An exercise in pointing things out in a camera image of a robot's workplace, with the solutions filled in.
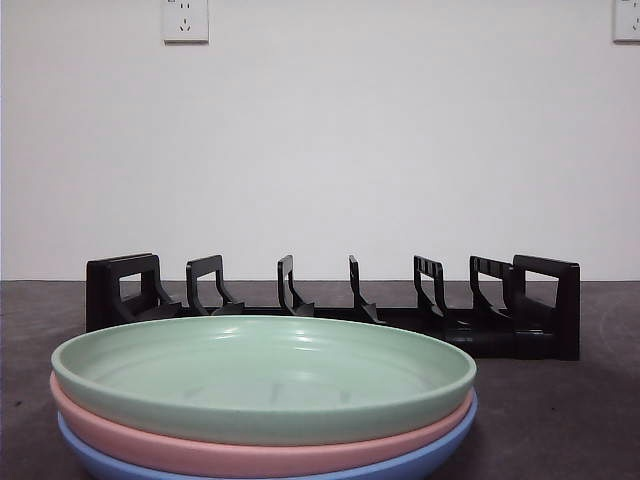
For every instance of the green round plate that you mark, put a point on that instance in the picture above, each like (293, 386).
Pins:
(250, 360)

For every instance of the white wall socket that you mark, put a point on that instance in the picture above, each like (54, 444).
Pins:
(627, 20)
(186, 20)

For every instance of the pink round plate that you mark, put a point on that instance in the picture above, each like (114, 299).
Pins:
(100, 432)

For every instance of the blue round plate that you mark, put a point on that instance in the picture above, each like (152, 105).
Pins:
(130, 472)

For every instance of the black plate rack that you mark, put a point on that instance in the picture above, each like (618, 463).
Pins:
(567, 310)

